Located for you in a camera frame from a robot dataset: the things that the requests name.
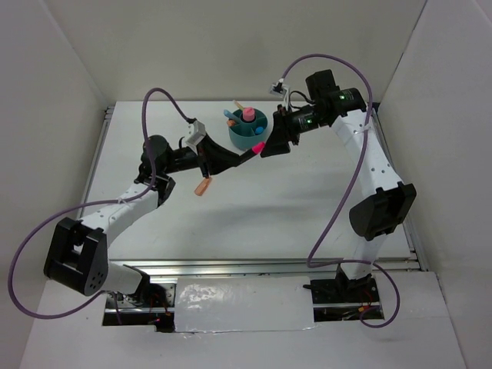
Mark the black pink highlighter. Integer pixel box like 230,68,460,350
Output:
240,141,265,162

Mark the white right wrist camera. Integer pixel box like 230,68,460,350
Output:
269,78,290,108

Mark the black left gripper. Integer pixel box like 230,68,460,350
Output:
163,131,241,179

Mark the white foil cover plate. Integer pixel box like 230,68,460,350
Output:
175,276,315,333

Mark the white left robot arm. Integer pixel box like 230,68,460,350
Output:
44,135,264,307

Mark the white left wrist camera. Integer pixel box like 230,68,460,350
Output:
185,120,207,148

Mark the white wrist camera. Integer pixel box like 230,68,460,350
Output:
185,120,207,148
269,78,290,108

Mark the aluminium rail frame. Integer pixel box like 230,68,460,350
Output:
88,101,421,276

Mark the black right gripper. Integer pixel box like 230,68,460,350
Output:
261,103,327,157

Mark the blue capped clear highlighter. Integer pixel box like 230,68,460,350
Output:
223,109,243,124

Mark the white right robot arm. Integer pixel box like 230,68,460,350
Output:
261,70,417,301

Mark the pink capped marker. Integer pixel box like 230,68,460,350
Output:
241,107,256,122

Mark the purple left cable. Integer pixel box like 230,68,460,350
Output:
8,88,197,327

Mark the teal round organizer container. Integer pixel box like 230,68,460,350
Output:
228,108,270,151

